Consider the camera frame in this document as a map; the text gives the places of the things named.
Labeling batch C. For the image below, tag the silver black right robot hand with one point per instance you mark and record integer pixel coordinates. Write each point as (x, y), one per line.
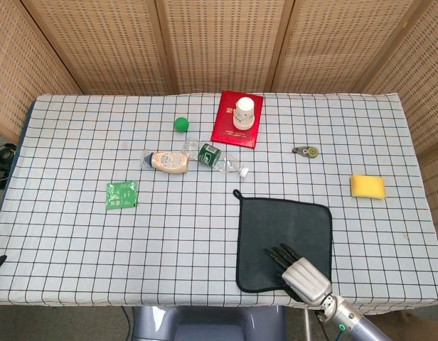
(306, 280)

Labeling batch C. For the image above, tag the grey and yellow cloth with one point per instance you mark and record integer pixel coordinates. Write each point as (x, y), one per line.
(276, 227)

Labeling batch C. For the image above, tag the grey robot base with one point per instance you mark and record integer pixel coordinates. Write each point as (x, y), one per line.
(208, 323)

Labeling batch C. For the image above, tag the white table leg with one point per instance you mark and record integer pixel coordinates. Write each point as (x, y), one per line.
(306, 325)

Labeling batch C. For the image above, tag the white checked tablecloth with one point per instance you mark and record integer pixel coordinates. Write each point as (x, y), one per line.
(80, 248)

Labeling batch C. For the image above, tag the black equipment on floor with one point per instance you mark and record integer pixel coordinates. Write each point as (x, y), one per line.
(2, 160)

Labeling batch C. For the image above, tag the yellow sponge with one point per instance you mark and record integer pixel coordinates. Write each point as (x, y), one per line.
(368, 185)

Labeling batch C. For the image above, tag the green tea sachet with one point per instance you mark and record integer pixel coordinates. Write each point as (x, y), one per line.
(121, 195)

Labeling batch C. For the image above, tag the clear bottle with green label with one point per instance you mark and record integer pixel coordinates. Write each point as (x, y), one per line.
(208, 154)

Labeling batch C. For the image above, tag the red booklet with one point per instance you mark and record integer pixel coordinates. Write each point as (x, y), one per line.
(226, 131)

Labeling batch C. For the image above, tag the white paper cup stack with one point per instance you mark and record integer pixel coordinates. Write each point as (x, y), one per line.
(244, 113)

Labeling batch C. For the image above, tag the beige sauce bottle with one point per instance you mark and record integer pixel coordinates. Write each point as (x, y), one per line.
(169, 161)

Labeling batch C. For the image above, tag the green ball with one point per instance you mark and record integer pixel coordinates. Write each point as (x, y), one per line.
(181, 124)

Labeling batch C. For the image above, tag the wooden woven folding screen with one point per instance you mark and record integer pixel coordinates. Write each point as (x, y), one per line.
(222, 42)

